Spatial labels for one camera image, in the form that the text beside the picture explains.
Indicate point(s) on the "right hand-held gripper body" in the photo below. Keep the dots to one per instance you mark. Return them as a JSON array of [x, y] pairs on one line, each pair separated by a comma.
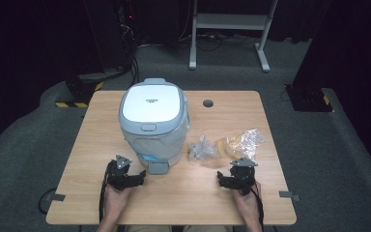
[[244, 177]]

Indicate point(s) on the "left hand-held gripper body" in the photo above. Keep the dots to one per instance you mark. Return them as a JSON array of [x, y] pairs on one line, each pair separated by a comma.
[[119, 175]]

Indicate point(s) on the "yellow and clear plastic wrapper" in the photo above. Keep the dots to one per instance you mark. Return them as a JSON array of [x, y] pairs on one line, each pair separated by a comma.
[[241, 143]]

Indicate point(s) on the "translucent white bin liner bag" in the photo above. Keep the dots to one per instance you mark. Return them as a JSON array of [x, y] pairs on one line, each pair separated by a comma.
[[162, 145]]

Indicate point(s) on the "white pedal trash can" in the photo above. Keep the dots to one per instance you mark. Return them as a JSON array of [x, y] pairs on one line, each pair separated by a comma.
[[154, 103]]

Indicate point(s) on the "person's left hand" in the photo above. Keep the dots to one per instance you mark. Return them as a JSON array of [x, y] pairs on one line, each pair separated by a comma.
[[116, 203]]

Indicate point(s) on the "person's right hand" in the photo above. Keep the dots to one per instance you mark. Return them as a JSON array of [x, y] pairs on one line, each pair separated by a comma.
[[248, 206]]

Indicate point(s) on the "black stand base striped edge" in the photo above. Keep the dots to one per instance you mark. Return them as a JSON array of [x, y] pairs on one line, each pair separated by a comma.
[[83, 85]]

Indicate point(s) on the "black stand base yellow mark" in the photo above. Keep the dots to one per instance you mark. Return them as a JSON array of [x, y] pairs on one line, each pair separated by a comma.
[[309, 98]]

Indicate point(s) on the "white metal stand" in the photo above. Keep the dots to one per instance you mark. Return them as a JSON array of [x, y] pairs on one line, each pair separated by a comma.
[[228, 22]]

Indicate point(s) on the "grey metal table bracket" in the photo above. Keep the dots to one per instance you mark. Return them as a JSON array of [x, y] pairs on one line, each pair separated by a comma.
[[288, 195], [58, 197]]

